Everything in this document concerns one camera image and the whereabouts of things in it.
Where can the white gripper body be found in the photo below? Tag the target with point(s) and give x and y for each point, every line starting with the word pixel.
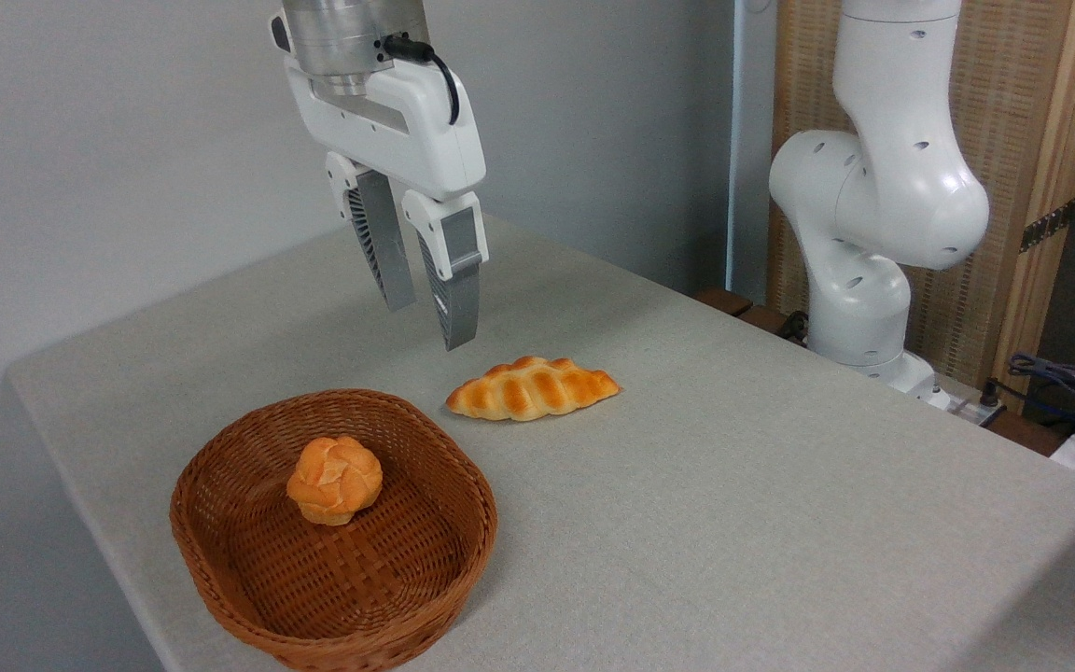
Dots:
pixel 407 131

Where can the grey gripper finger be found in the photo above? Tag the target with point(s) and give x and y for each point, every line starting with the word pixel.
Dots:
pixel 383 243
pixel 459 280

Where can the round knotted bread roll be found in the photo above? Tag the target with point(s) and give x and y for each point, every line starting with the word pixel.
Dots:
pixel 335 481

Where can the long braided bread loaf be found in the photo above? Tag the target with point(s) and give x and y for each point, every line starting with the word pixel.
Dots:
pixel 533 390

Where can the brown wicker basket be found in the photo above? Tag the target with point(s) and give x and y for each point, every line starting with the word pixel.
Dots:
pixel 351 588

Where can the white vertical wall trim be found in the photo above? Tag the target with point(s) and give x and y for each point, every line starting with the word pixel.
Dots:
pixel 748 140

